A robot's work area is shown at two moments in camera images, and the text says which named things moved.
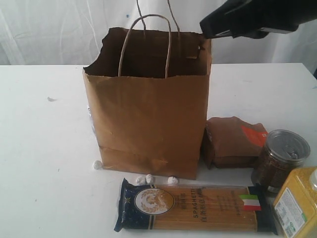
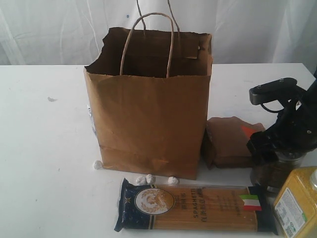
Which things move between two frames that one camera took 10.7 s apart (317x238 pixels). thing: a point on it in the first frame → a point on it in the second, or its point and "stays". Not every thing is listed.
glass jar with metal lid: x=284 y=150 stays
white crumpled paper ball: x=97 y=164 stays
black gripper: x=255 y=19 → x=282 y=89
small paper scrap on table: x=51 y=99 stays
